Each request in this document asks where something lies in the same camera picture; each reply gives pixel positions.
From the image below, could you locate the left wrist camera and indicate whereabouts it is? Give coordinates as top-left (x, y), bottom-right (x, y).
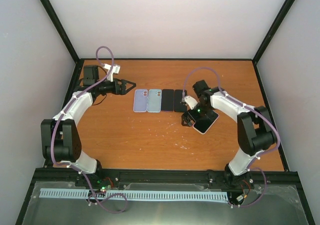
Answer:
top-left (103, 63), bottom-right (121, 82)

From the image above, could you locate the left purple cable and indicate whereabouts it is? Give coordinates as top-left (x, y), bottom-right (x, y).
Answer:
top-left (50, 46), bottom-right (129, 214)

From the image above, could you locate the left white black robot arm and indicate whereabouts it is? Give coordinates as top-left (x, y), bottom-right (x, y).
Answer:
top-left (40, 63), bottom-right (136, 187)

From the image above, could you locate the light blue cable duct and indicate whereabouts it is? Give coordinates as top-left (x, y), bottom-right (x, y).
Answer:
top-left (39, 188), bottom-right (228, 203)

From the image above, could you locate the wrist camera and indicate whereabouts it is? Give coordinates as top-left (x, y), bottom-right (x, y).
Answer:
top-left (103, 63), bottom-right (121, 82)
top-left (181, 95), bottom-right (198, 110)

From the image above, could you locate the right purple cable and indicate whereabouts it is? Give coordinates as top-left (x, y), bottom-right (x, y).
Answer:
top-left (183, 66), bottom-right (282, 208)

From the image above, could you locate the purple cable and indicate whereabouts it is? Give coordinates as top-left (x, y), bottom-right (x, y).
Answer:
top-left (183, 66), bottom-right (282, 208)
top-left (50, 46), bottom-right (129, 214)

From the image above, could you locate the black mounting rail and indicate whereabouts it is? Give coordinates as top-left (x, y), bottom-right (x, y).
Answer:
top-left (32, 167), bottom-right (300, 192)

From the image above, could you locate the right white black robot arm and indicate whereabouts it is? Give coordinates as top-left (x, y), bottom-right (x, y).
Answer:
top-left (181, 80), bottom-right (280, 188)

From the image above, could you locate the light blue phone case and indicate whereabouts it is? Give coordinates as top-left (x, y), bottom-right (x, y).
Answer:
top-left (147, 89), bottom-right (162, 113)

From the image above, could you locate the black enclosure frame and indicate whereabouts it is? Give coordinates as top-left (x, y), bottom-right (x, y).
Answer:
top-left (16, 0), bottom-right (315, 225)

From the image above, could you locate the purple phone black screen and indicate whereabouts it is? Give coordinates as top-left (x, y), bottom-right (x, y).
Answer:
top-left (161, 89), bottom-right (174, 112)

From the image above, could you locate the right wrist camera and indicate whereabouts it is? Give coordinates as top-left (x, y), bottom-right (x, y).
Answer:
top-left (181, 95), bottom-right (198, 110)

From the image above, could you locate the lilac phone case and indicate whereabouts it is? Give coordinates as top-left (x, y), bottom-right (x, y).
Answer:
top-left (133, 89), bottom-right (148, 113)

